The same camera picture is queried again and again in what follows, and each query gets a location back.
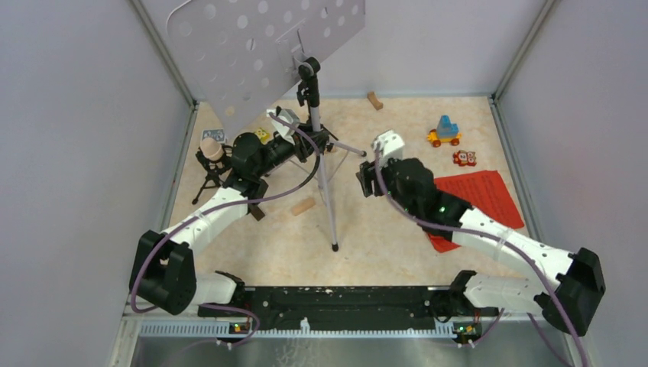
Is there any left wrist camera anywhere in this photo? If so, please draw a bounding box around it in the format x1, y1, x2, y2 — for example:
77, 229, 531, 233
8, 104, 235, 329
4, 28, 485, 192
266, 106, 301, 145

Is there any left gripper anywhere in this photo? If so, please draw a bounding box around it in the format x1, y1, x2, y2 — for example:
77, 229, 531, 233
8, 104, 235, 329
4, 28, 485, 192
255, 124, 330, 177

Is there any red owl toy block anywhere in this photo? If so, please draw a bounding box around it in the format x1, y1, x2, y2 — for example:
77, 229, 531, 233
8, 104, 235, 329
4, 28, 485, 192
452, 150, 477, 167

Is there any toy microphone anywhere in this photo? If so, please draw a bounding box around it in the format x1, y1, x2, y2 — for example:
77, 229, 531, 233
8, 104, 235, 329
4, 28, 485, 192
192, 137, 233, 205

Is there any lying wooden block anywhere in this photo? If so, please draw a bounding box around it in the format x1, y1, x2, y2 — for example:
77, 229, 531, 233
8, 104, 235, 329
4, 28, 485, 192
290, 197, 316, 216

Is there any yellow toy car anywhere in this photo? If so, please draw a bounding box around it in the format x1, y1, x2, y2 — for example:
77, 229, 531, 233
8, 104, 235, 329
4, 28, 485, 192
426, 115, 462, 148

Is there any yellow toy block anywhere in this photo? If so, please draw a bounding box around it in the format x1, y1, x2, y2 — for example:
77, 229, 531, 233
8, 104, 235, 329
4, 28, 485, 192
254, 128, 272, 145

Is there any dark brown block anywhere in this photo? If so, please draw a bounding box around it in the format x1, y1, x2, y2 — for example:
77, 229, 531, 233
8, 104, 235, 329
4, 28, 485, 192
248, 204, 266, 221

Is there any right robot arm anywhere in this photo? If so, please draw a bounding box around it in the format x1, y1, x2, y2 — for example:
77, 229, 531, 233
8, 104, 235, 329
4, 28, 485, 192
356, 158, 606, 336

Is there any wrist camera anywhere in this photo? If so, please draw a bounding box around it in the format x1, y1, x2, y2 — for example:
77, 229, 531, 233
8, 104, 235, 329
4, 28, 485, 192
371, 130, 405, 167
266, 106, 301, 145

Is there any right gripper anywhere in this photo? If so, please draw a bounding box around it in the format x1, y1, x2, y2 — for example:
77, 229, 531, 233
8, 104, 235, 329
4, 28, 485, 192
356, 151, 418, 217

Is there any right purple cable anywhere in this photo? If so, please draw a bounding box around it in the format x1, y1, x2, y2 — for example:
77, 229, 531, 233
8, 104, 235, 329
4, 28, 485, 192
373, 147, 591, 367

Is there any silver music stand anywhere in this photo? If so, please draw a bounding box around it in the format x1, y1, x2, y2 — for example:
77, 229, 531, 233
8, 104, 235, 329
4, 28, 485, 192
166, 0, 368, 253

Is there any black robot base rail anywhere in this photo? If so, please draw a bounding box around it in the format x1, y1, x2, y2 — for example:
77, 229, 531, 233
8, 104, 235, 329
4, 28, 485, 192
229, 286, 500, 331

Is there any red sheet music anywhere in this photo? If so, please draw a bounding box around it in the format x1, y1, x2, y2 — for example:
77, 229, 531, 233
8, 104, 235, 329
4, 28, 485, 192
435, 171, 524, 229

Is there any upright wooden block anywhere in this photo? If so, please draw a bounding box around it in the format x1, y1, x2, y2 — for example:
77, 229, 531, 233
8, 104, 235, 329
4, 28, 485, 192
367, 91, 384, 111

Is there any blue playing card box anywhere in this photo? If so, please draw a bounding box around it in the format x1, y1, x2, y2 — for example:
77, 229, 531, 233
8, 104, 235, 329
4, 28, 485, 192
201, 128, 227, 143

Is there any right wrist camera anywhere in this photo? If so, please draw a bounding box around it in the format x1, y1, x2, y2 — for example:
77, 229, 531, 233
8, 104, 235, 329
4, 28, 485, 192
371, 130, 405, 167

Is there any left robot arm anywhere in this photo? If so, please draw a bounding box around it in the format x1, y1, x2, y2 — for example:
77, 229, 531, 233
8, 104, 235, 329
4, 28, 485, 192
129, 132, 326, 315

